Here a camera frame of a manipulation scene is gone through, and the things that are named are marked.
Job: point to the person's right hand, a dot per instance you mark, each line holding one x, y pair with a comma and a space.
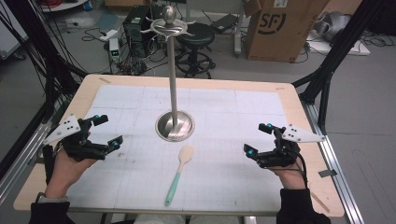
291, 177

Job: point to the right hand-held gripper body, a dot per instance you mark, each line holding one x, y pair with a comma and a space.
283, 152

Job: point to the beige tape strip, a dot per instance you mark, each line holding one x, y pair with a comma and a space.
104, 80

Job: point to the steel utensil stand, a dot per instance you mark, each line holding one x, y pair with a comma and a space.
172, 93

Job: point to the aluminium rail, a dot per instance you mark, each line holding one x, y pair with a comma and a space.
337, 174
18, 161

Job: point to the black frame strut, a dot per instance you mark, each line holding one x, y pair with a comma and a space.
339, 53
34, 46

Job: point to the grey wristwatch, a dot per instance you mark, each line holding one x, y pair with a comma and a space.
49, 198

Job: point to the black flat device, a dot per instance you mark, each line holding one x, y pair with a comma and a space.
224, 22

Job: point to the silver grey machine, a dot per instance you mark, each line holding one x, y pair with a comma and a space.
333, 25

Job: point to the white device with green display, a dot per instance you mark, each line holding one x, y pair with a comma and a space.
114, 49

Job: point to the black computer tower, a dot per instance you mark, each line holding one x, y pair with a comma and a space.
135, 28

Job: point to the thin wooden stick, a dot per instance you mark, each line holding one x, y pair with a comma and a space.
320, 202

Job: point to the white gridded mat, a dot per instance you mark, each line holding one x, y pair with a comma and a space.
218, 174

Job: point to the grey tape piece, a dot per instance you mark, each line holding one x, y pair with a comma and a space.
327, 173

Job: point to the wooden table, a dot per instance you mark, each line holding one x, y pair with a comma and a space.
305, 161

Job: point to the metal stand pole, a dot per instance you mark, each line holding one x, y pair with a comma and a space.
239, 28

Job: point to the large cardboard box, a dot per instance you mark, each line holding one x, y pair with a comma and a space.
280, 31

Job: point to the person's left hand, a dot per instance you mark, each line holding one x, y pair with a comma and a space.
63, 174

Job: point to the white power strip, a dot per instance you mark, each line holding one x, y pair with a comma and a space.
109, 34

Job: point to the black round stool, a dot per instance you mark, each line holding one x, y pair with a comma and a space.
197, 35

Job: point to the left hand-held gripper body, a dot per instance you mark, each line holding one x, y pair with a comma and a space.
70, 141

